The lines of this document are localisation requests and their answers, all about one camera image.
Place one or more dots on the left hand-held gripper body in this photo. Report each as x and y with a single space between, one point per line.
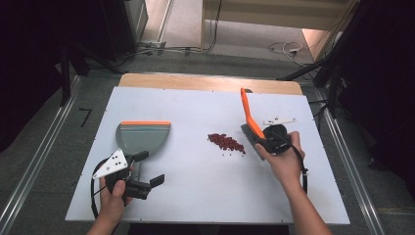
112 163

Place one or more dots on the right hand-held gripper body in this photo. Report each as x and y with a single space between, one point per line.
277 138

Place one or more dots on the grey dustpan with orange edge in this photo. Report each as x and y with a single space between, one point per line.
143 138

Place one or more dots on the orange brush with grey bristles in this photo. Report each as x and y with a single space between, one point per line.
249 114

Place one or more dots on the pile of red beans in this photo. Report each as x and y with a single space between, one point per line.
226 142

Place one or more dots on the person's right hand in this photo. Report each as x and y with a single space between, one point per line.
284 166

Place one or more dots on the person's left hand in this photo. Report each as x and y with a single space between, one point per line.
112 202

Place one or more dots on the wooden table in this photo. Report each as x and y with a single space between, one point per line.
195 83

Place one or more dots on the black metal stand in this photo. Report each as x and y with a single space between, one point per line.
326 65
65 75

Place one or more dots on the grey power strip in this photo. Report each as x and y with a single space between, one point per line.
153 45

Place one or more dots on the beige wooden furniture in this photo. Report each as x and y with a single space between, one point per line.
277 14

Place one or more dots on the black cabinet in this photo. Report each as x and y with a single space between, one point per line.
120 26

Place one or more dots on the aluminium floor rail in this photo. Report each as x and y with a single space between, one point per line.
352 182
39 153

